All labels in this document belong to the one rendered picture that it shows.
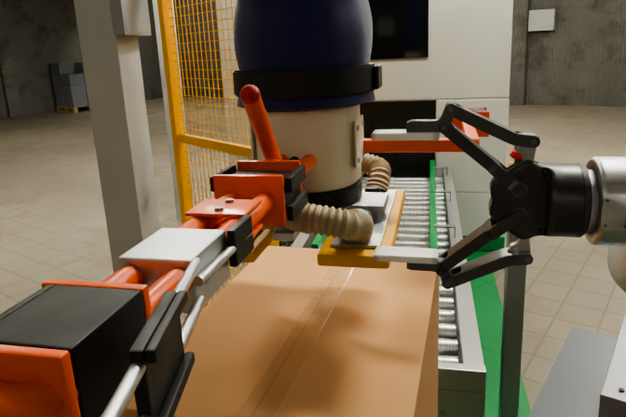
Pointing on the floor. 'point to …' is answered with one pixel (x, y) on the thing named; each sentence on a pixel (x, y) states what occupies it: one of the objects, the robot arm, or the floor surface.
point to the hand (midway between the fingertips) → (384, 195)
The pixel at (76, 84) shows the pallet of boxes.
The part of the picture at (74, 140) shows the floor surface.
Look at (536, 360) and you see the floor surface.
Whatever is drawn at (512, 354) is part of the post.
